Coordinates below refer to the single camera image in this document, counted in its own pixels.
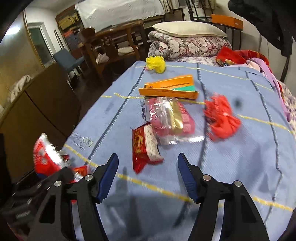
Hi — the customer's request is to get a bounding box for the small red snack packet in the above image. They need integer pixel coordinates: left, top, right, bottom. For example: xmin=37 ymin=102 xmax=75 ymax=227
xmin=132 ymin=123 xmax=164 ymax=174

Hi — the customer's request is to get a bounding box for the clear pink snack package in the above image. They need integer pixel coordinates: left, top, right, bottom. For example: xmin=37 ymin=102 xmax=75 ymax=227
xmin=142 ymin=97 xmax=205 ymax=146

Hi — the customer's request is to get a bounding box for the red yarn pompom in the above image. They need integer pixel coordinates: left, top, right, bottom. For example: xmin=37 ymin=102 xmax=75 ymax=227
xmin=204 ymin=94 xmax=241 ymax=141

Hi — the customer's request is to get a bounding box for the red snack bag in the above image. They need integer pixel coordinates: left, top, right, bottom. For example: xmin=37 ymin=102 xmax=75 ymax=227
xmin=33 ymin=133 xmax=90 ymax=182

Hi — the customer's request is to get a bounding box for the yellow yarn pompom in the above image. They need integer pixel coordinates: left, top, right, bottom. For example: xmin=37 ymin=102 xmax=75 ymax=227
xmin=145 ymin=56 xmax=166 ymax=73

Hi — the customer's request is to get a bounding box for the blue striped bed sheet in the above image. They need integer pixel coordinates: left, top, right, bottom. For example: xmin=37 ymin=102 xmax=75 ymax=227
xmin=63 ymin=61 xmax=295 ymax=240

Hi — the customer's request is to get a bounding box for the orange medicine box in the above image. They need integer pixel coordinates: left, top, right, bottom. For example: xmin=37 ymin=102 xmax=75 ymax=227
xmin=138 ymin=75 xmax=199 ymax=100

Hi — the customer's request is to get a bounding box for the wooden cabinet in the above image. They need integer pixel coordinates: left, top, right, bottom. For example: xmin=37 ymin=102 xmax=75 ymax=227
xmin=1 ymin=63 xmax=81 ymax=182

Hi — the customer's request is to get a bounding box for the red blanket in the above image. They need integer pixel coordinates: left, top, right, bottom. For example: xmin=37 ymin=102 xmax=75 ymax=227
xmin=215 ymin=46 xmax=270 ymax=67

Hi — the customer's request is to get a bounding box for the floral folded quilt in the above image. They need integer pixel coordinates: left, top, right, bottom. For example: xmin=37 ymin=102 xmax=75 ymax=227
xmin=148 ymin=31 xmax=232 ymax=60

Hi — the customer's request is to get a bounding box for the purple floral blanket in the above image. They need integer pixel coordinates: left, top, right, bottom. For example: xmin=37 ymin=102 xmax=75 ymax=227
xmin=279 ymin=81 xmax=295 ymax=120

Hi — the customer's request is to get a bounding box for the blue chair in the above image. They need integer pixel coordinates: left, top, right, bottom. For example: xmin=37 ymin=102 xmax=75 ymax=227
xmin=53 ymin=49 xmax=85 ymax=81

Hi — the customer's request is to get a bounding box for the wooden armchair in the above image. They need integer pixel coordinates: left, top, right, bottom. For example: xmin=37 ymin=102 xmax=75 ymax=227
xmin=81 ymin=20 xmax=149 ymax=83

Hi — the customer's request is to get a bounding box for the white cloth on cabinet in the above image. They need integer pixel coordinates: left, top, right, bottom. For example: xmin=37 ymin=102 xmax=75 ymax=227
xmin=8 ymin=75 xmax=32 ymax=102

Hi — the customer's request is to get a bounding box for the lilac garment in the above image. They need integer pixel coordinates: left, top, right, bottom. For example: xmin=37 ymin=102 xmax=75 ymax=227
xmin=246 ymin=58 xmax=292 ymax=122

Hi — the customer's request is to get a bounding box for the cream pillow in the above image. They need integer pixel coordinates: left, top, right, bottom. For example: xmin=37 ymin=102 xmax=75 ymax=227
xmin=152 ymin=21 xmax=227 ymax=38

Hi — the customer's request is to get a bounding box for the orange box on stand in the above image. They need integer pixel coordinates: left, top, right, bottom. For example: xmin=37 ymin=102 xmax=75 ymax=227
xmin=211 ymin=14 xmax=243 ymax=30

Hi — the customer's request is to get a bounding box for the bookshelf with boxes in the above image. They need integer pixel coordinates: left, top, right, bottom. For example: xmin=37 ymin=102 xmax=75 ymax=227
xmin=55 ymin=5 xmax=84 ymax=52

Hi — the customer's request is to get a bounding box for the white covered shelf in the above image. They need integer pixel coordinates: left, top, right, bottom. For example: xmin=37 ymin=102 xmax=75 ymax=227
xmin=75 ymin=0 xmax=165 ymax=32

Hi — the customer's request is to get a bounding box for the black hanging jacket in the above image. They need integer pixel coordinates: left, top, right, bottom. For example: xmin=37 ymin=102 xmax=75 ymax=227
xmin=228 ymin=0 xmax=295 ymax=57

